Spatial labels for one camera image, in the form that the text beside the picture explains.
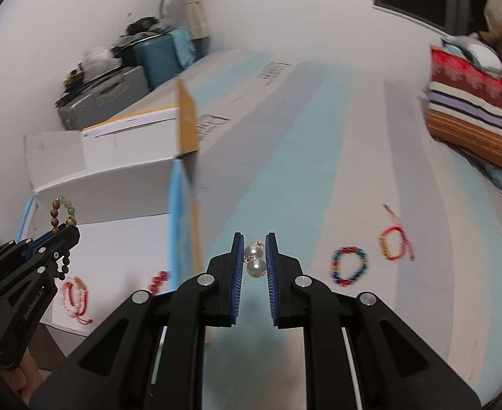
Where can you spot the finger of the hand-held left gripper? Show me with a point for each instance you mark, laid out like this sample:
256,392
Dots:
7,256
46,260

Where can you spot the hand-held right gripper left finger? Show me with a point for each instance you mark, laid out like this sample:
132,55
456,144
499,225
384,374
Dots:
236,273

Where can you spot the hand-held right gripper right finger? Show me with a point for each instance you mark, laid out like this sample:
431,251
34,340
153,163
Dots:
272,277

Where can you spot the white pearl earrings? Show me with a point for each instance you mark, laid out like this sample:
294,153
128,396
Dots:
256,268

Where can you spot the blue and yellow printed box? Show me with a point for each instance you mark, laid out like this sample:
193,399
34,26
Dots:
118,256

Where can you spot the person's left hand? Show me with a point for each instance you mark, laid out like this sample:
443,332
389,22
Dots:
20,380

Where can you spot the striped blue and grey bedsheet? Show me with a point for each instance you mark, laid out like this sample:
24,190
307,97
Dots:
319,158

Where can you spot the white box with tan flap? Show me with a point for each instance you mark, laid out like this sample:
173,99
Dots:
140,132

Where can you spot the grey suitcase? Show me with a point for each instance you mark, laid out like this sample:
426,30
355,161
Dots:
101,98

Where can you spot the white plastic bag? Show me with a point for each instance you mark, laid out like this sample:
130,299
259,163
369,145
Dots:
97,57

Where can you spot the teal suitcase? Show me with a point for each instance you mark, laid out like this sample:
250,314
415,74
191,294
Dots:
161,59

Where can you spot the dark bag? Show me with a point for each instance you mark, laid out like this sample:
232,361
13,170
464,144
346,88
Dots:
144,25

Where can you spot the beige curtain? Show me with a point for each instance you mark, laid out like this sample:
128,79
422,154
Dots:
196,17

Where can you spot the striped red and orange pillow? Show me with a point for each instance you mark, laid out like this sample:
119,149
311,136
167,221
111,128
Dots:
473,111

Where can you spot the light blue cloth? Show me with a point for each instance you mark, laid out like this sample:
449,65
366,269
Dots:
477,55

